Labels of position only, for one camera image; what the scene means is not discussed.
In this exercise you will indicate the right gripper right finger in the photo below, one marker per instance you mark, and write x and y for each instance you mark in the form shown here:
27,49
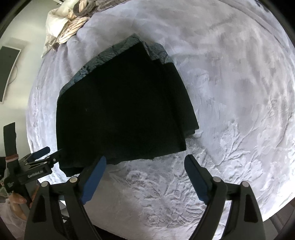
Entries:
244,219

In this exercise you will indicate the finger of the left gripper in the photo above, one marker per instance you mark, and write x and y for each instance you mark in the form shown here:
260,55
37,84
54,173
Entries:
52,158
37,155

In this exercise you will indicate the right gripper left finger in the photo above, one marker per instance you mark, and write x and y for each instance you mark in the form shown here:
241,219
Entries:
58,210

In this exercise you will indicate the black pants with patterned trim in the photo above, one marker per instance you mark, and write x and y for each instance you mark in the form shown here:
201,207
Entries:
127,103

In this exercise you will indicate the operator left hand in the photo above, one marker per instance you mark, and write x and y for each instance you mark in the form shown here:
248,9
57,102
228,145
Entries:
16,201

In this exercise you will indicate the lavender embossed bedspread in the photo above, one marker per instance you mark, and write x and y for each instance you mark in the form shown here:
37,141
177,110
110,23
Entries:
237,64

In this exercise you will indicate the wall-mounted black television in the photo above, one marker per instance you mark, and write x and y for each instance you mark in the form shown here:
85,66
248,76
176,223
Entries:
9,56

